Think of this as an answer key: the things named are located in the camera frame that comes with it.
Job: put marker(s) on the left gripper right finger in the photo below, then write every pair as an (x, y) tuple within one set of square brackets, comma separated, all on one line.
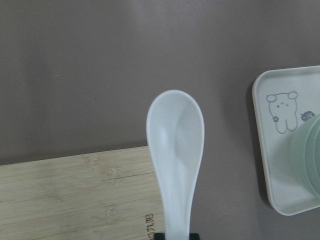
[(194, 236)]

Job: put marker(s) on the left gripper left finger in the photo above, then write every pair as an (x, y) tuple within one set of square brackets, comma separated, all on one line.
[(159, 236)]

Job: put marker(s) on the white ceramic spoon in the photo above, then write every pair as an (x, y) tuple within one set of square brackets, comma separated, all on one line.
[(175, 132)]

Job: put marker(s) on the green bowl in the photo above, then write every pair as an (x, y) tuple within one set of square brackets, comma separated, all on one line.
[(302, 155)]

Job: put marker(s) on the wooden cutting board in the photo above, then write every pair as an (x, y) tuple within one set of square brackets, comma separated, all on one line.
[(111, 195)]

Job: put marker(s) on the cream rabbit tray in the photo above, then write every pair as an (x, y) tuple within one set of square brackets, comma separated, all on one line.
[(283, 100)]

